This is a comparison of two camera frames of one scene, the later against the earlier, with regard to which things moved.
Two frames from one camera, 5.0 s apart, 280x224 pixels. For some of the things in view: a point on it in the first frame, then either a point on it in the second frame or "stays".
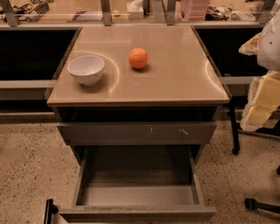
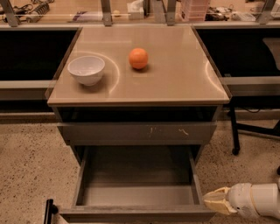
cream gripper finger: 263,99 -> 220,206
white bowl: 87,69 stays
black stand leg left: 50,209 stays
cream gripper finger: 251,46 -> 220,193
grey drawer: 140,184 stays
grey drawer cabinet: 68,96 stays
